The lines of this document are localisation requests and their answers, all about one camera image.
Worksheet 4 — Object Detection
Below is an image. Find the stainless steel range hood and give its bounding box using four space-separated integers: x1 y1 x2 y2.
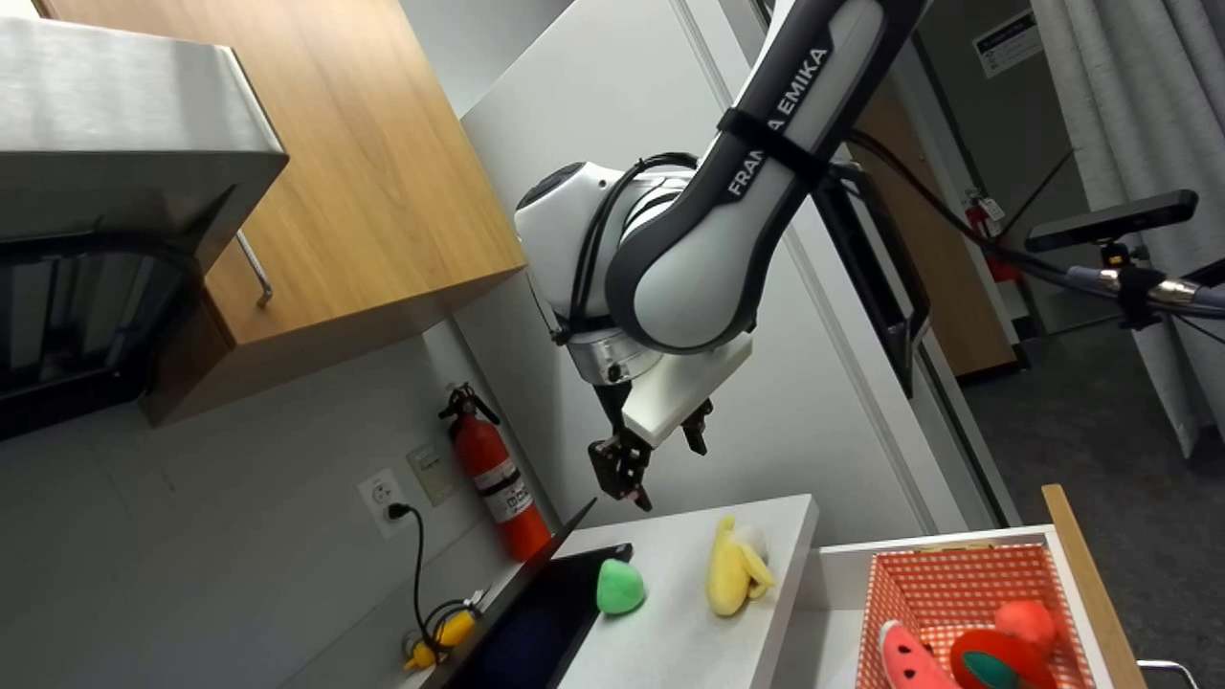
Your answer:
0 12 295 450

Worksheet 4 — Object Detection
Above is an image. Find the yellow banana plush toy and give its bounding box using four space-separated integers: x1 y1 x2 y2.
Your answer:
703 512 780 626

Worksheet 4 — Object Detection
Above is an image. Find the grey tall cabinet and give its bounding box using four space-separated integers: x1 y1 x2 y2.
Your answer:
457 0 1026 533

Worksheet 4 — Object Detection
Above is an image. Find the orange checkered basket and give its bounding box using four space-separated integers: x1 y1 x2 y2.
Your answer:
854 533 1102 689

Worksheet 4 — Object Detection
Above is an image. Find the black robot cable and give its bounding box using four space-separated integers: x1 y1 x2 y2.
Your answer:
839 126 1225 322

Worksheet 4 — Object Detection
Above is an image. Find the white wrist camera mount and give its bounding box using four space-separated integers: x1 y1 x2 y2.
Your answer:
620 334 760 452

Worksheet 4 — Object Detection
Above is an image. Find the black sink basin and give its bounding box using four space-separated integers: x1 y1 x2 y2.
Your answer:
425 496 641 689

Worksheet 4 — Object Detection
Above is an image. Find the white door sign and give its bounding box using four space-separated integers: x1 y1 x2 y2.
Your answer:
969 9 1044 82

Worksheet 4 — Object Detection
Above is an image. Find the grey curtain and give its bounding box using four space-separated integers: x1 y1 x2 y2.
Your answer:
1033 0 1225 465

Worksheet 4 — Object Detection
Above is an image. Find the black power cable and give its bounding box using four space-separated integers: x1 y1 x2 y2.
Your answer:
384 498 446 656

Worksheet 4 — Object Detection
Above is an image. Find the wooden-front white drawer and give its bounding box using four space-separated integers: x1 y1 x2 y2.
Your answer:
749 479 1205 689

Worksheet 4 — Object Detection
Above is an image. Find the yellow round object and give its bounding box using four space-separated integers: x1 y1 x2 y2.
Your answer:
400 608 485 678

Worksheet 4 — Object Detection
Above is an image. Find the watermelon slice plush toy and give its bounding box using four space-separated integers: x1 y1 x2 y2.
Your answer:
873 616 955 689

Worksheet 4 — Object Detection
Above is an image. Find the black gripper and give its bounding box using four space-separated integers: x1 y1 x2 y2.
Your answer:
587 371 716 519

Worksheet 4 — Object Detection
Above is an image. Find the red fire extinguisher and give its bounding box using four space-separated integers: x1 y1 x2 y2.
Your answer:
438 381 559 566
966 193 1026 286

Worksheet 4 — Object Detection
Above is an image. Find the green plush toy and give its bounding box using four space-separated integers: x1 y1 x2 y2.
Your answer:
592 554 650 622

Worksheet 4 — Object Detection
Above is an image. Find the white wall outlet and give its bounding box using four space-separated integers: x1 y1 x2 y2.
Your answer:
356 469 414 538

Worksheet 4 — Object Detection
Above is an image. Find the red tomato plush toy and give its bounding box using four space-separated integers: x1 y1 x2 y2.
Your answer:
945 627 1061 689

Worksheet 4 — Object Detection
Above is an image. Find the white switch plate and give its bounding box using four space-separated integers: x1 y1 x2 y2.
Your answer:
404 438 467 510

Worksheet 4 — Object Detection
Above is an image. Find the small strawberry plush toy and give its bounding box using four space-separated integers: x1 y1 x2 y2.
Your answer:
990 599 1065 656

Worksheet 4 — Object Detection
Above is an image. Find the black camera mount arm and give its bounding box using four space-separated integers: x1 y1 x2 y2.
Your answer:
1090 238 1225 336

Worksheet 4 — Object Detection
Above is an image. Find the black stereo camera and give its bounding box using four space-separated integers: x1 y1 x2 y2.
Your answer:
1021 188 1202 258

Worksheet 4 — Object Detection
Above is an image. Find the wooden wall cabinet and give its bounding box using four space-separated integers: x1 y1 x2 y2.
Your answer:
33 0 529 429

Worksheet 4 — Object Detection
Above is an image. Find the brown wooden door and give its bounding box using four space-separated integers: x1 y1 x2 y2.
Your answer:
865 90 1026 383

